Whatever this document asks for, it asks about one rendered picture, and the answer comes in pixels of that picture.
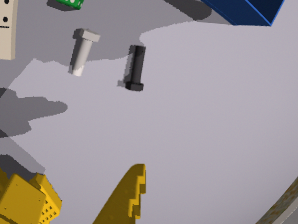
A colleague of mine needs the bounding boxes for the green die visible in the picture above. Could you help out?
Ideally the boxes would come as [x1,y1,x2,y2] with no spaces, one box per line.
[56,0,84,10]

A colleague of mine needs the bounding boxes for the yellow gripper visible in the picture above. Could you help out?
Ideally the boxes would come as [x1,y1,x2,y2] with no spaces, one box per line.
[92,164,146,224]

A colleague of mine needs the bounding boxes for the black hex-head bolt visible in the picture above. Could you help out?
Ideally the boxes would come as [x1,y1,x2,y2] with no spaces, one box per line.
[125,45,146,92]

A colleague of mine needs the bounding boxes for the cream domino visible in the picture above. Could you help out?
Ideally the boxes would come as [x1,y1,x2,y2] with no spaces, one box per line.
[0,0,18,60]

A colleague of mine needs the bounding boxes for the grey hex bolt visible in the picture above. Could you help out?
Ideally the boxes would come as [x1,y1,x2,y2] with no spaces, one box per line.
[72,28,100,76]

